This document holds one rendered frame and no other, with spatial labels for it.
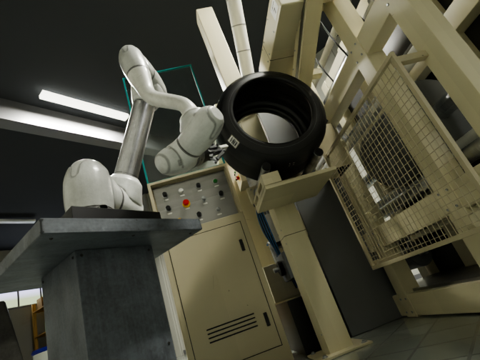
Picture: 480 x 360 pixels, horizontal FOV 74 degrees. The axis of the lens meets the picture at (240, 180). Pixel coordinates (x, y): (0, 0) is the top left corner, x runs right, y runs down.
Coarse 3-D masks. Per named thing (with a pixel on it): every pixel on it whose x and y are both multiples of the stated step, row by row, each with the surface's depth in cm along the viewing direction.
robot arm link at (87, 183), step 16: (80, 160) 115; (64, 176) 112; (80, 176) 109; (96, 176) 111; (64, 192) 108; (80, 192) 106; (96, 192) 108; (112, 192) 115; (64, 208) 108; (112, 208) 111
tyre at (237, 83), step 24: (264, 72) 176; (240, 96) 192; (264, 96) 199; (288, 96) 194; (312, 96) 170; (240, 120) 199; (288, 120) 199; (312, 120) 163; (240, 144) 157; (264, 144) 156; (288, 144) 157; (312, 144) 160; (240, 168) 171; (288, 168) 163
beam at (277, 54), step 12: (276, 0) 167; (288, 0) 166; (300, 0) 167; (288, 12) 170; (300, 12) 172; (276, 24) 176; (288, 24) 177; (264, 36) 197; (276, 36) 182; (288, 36) 185; (264, 48) 202; (276, 48) 191; (288, 48) 194; (264, 60) 208; (276, 60) 200; (288, 60) 204; (288, 72) 214
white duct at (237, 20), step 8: (232, 0) 256; (240, 0) 258; (232, 8) 258; (240, 8) 259; (232, 16) 260; (240, 16) 260; (232, 24) 263; (240, 24) 261; (232, 32) 268; (240, 32) 263; (240, 40) 265; (248, 40) 268; (240, 48) 267; (248, 48) 268; (240, 56) 269; (248, 56) 269; (240, 64) 272; (248, 64) 270; (240, 72) 278; (248, 72) 272
